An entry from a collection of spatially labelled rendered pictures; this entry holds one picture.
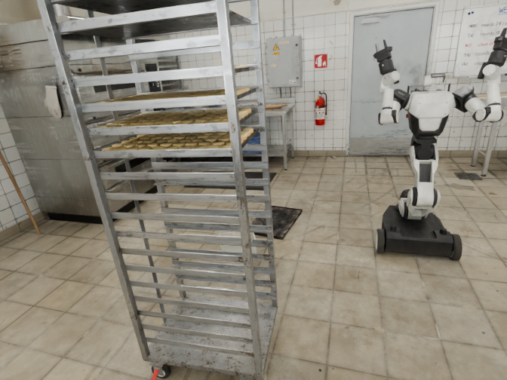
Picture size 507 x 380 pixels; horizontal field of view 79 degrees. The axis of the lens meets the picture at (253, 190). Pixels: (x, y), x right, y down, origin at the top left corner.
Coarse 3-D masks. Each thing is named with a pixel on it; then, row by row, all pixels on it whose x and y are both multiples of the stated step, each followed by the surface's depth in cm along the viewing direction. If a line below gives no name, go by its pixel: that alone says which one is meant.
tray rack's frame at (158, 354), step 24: (48, 0) 102; (48, 24) 103; (72, 96) 112; (72, 120) 115; (96, 168) 124; (96, 192) 126; (144, 240) 160; (120, 264) 139; (192, 312) 188; (216, 312) 186; (264, 312) 183; (144, 336) 158; (168, 336) 172; (192, 336) 171; (264, 336) 167; (144, 360) 162; (168, 360) 158; (192, 360) 156; (216, 360) 155; (240, 360) 154; (264, 360) 153
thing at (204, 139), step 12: (204, 132) 146; (216, 132) 140; (228, 132) 138; (252, 132) 141; (120, 144) 132; (132, 144) 130; (144, 144) 128; (156, 144) 127; (168, 144) 125; (180, 144) 124; (192, 144) 122; (204, 144) 121; (216, 144) 119; (228, 144) 118
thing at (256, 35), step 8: (256, 0) 126; (256, 8) 127; (256, 16) 128; (256, 32) 131; (256, 40) 132; (256, 48) 133; (256, 56) 134; (256, 72) 137; (256, 80) 138; (264, 96) 142; (264, 104) 143; (264, 112) 143; (264, 120) 144; (264, 136) 147; (264, 152) 150; (264, 160) 152; (264, 176) 155; (264, 192) 159; (272, 232) 169; (272, 240) 169; (272, 248) 171; (272, 264) 175; (272, 288) 182; (272, 304) 186
